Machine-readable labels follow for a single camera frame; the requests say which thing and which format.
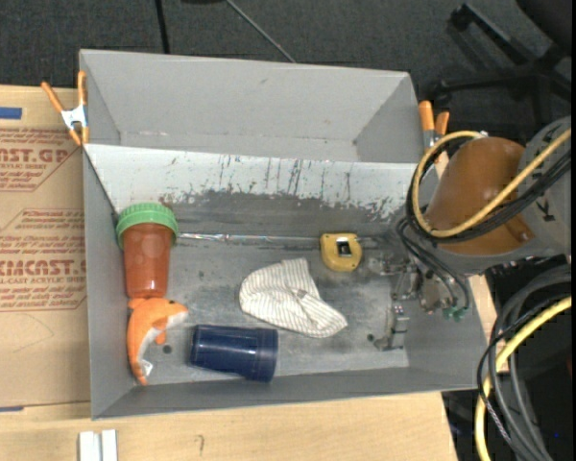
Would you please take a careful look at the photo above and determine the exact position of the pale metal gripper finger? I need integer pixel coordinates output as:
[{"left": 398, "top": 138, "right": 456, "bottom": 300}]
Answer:
[
  {"left": 368, "top": 254, "right": 417, "bottom": 279},
  {"left": 372, "top": 303, "right": 411, "bottom": 352}
]

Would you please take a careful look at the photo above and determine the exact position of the orange and white toy fish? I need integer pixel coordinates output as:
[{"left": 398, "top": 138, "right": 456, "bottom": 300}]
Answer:
[{"left": 126, "top": 297, "right": 190, "bottom": 387}]

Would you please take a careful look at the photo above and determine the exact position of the orange cup with green lid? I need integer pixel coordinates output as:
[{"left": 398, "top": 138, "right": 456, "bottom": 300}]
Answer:
[{"left": 115, "top": 202, "right": 180, "bottom": 301}]

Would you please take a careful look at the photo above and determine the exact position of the dark blue plastic cup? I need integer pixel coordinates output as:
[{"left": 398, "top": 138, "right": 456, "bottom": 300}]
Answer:
[{"left": 188, "top": 324, "right": 280, "bottom": 384}]

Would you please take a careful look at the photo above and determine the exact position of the brown cardboard board red print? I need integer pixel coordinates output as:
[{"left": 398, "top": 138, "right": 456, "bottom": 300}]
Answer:
[{"left": 0, "top": 83, "right": 93, "bottom": 415}]

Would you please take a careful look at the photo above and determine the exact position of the yellow tape measure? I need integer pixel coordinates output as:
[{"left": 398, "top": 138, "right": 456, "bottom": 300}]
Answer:
[{"left": 319, "top": 231, "right": 365, "bottom": 274}]

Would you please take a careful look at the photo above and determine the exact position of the white striped cloth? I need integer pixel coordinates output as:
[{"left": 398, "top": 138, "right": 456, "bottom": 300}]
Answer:
[{"left": 238, "top": 256, "right": 349, "bottom": 340}]

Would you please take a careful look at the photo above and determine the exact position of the grey metal bin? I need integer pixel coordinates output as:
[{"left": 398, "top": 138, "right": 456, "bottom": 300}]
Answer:
[{"left": 78, "top": 49, "right": 487, "bottom": 421}]

